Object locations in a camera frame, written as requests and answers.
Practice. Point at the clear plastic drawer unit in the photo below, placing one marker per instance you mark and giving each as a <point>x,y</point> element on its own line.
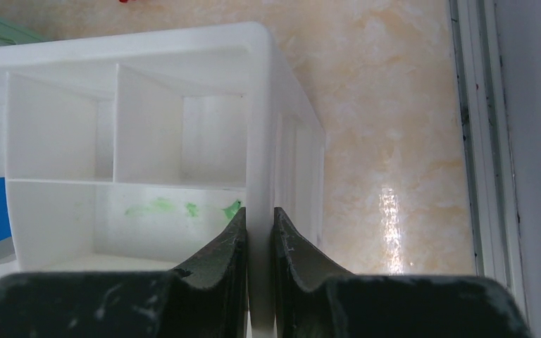
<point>131,152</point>

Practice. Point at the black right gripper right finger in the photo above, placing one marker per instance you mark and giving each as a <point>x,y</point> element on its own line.
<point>316,297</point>

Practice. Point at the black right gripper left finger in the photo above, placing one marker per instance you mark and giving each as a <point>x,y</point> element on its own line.
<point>204,296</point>

